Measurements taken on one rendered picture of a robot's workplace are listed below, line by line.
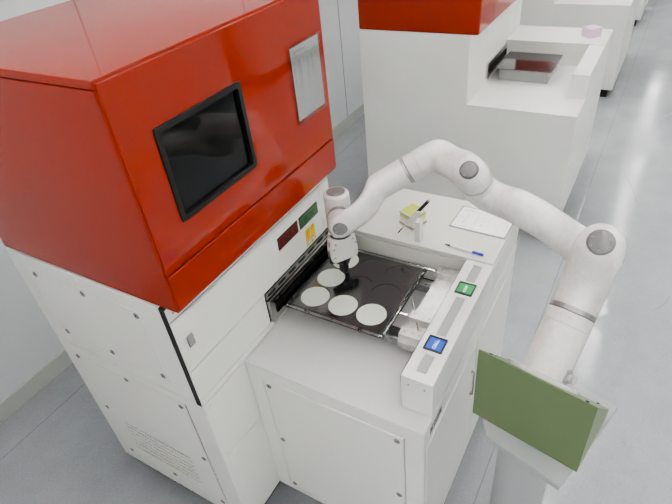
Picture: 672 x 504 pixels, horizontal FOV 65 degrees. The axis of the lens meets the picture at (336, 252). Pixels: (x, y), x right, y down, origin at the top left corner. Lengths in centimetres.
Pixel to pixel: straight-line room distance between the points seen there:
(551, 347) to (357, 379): 57
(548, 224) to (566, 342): 32
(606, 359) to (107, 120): 250
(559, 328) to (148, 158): 107
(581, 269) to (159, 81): 109
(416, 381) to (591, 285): 51
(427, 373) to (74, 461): 186
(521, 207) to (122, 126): 103
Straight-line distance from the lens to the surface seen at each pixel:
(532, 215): 154
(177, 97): 125
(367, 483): 195
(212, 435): 183
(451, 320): 164
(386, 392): 163
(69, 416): 306
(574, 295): 148
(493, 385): 146
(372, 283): 185
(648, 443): 272
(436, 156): 165
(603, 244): 144
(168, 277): 133
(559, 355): 147
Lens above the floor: 211
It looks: 37 degrees down
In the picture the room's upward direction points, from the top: 7 degrees counter-clockwise
